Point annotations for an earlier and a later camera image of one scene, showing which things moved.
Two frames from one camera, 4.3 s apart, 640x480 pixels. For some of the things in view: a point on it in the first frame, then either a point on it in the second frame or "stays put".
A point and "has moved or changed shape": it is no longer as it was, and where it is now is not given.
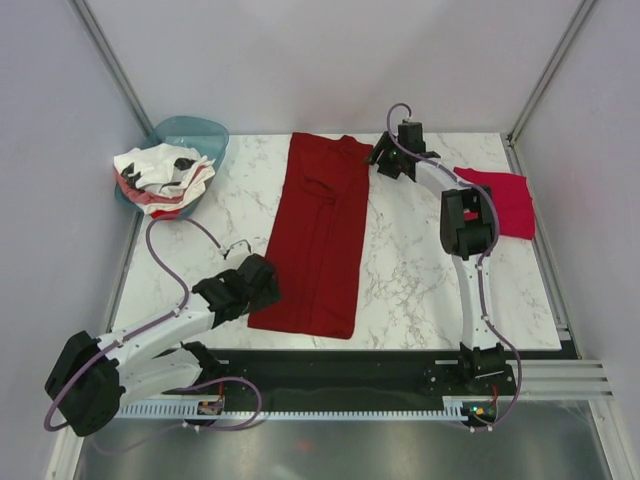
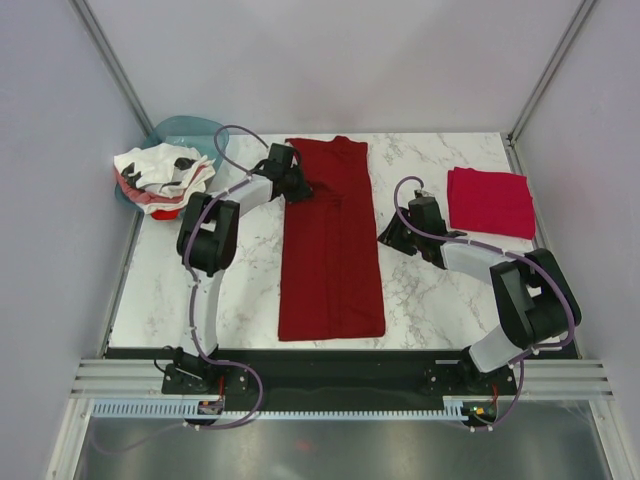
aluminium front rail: x=564 y=380 stays put
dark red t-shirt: x=319 y=241 has moved or changed shape
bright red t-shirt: x=512 y=196 stays put
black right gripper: x=383 y=144 -> x=392 y=235
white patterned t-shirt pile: x=162 y=176 stays put
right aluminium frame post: x=509 y=139 stays put
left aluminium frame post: x=108 y=57 stays put
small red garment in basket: x=167 y=215 stays put
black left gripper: x=270 y=295 -> x=304 y=191
